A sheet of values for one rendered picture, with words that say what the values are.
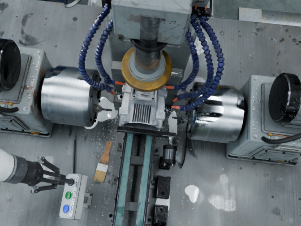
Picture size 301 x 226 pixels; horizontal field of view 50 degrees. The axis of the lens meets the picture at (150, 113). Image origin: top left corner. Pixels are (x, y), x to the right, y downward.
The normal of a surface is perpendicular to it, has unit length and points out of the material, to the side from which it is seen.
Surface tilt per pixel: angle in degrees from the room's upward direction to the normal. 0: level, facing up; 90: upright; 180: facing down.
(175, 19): 90
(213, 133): 62
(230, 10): 0
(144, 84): 0
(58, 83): 2
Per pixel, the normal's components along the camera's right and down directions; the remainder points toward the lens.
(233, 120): 0.00, 0.17
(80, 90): 0.03, -0.15
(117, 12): -0.11, 0.94
